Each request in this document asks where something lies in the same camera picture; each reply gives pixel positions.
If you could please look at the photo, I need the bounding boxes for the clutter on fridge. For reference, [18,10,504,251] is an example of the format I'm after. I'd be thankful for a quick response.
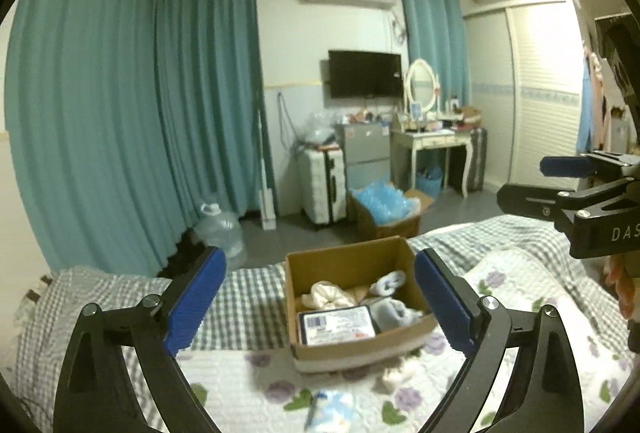
[344,109,392,126]

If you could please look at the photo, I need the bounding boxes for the cream plush toy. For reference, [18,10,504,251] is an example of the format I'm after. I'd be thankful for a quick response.
[300,280,359,312]

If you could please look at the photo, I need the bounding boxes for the small grey fridge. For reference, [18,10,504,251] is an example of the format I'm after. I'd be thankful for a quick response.
[334,122,394,210]

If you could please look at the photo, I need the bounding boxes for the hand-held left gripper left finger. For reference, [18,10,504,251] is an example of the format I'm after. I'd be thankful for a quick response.
[52,245,228,433]

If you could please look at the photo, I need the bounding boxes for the blue and white packet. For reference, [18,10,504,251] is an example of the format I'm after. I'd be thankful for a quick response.
[305,390,354,432]

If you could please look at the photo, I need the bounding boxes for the person's right hand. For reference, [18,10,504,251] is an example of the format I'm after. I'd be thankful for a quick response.
[604,258,637,320]

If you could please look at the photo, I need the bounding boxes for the light blue hanging garment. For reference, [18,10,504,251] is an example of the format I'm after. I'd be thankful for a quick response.
[576,57,599,152]

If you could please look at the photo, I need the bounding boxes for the blue basket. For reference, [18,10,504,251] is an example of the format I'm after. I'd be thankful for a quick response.
[416,164,444,197]

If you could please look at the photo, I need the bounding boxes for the large clear water jug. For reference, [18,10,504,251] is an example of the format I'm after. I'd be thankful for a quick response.
[193,202,248,271]

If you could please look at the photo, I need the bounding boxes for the pink hanging garment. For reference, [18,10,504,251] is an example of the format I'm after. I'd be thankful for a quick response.
[590,52,617,150]

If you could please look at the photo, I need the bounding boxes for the light blue fluffy sock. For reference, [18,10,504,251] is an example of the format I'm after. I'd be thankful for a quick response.
[372,270,407,297]
[369,298,426,330]

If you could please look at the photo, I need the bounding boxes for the cardboard box of bottles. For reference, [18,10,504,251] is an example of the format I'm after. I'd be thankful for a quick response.
[349,187,437,242]

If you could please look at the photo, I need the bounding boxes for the wide teal curtain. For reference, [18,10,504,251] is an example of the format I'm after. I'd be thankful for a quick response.
[4,0,168,281]

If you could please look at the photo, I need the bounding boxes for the small white fluffy sock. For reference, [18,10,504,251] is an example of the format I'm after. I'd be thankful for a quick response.
[382,359,424,394]

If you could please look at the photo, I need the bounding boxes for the white floral quilt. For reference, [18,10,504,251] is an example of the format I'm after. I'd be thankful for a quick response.
[175,247,632,433]

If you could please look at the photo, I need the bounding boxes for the teal corner curtain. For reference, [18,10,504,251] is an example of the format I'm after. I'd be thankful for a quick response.
[154,0,277,234]

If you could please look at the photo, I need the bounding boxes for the clear plastic bags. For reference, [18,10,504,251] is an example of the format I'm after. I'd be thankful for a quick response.
[299,110,342,148]

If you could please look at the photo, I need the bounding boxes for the white wardrobe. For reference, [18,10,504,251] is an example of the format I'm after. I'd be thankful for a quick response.
[462,0,592,194]

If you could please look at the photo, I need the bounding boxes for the white oval mirror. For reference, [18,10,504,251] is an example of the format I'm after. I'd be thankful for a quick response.
[403,58,441,120]

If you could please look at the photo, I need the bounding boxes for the black wall television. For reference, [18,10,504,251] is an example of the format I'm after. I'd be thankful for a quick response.
[327,48,404,100]

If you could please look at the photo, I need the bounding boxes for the white suitcase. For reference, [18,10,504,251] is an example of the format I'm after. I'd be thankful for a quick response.
[299,145,349,227]

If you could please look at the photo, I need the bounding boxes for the air conditioner cables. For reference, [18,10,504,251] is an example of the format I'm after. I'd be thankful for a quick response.
[389,10,409,45]

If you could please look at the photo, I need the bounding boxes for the dark packet with white label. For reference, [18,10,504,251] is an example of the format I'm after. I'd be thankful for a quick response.
[296,304,377,347]

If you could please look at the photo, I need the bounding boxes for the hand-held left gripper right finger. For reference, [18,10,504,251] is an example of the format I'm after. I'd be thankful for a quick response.
[412,248,586,433]

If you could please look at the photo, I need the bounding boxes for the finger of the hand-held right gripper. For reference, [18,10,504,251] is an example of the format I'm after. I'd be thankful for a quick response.
[496,182,576,226]
[539,152,640,179]

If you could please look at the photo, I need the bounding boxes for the white dressing table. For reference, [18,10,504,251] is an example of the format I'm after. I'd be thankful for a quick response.
[389,123,474,199]

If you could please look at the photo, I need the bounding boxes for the grey suitcase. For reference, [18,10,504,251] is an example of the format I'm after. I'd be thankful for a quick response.
[467,126,489,192]

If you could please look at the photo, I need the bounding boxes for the pile of blue plastic bottles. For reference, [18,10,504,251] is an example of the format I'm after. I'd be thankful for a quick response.
[352,180,424,225]

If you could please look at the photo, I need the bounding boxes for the narrow teal curtain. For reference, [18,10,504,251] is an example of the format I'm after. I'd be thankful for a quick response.
[396,0,472,115]

